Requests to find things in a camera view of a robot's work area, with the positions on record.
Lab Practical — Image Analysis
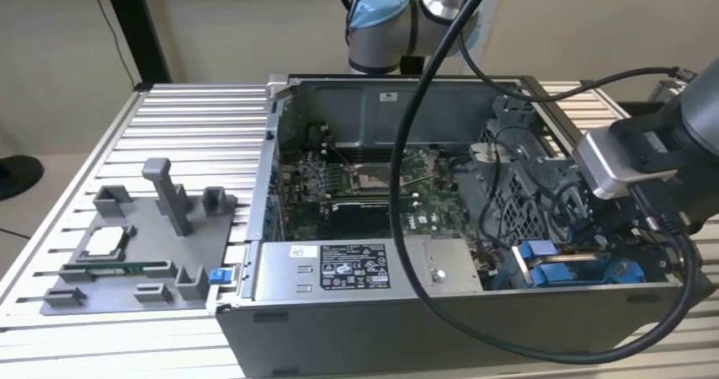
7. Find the black disk wire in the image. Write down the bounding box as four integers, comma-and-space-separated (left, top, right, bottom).
547, 176, 595, 245

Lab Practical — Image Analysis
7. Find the hard disk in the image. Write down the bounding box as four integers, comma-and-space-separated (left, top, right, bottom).
516, 238, 614, 266

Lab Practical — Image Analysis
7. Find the blue plastic disk carrier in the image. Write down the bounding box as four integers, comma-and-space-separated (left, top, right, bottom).
531, 264, 575, 288

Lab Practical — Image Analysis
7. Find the blue plastic bay latch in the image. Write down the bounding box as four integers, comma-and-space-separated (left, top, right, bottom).
608, 259, 646, 284

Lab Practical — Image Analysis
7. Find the perforated metal drive cage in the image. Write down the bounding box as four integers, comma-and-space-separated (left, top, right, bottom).
453, 96, 580, 245

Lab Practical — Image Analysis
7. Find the green motherboard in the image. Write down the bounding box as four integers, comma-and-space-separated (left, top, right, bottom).
277, 142, 471, 243

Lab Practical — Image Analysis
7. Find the metal socket cover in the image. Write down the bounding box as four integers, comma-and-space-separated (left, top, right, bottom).
401, 151, 443, 187

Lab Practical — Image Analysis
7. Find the CPU socket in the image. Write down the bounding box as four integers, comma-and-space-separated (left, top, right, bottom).
347, 163, 395, 193

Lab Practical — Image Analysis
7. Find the dark grey PC case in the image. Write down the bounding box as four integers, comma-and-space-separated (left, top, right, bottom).
216, 73, 718, 378

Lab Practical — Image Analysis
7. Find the silver power supply unit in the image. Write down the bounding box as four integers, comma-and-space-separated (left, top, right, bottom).
249, 238, 485, 303

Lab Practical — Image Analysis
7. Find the grey plastic parts rack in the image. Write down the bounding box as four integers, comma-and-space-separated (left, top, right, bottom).
39, 157, 240, 316

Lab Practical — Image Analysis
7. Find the green RAM stick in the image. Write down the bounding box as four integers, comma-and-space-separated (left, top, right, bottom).
64, 260, 169, 275

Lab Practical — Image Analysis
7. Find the silver CPU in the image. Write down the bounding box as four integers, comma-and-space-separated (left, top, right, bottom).
83, 228, 129, 256

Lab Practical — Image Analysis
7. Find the black round stand base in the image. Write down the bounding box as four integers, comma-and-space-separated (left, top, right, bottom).
0, 154, 45, 201

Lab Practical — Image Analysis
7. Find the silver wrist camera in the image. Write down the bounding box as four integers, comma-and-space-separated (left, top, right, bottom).
575, 120, 684, 201

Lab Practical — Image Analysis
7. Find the thin black camera cable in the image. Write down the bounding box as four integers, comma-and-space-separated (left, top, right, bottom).
457, 33, 698, 102

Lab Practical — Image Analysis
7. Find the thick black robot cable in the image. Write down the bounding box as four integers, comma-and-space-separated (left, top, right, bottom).
389, 0, 703, 366

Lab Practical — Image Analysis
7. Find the black metal post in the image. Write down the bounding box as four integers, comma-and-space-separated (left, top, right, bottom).
100, 0, 173, 84

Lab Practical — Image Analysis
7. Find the thin black wall cable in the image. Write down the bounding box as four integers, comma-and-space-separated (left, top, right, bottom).
87, 0, 141, 85

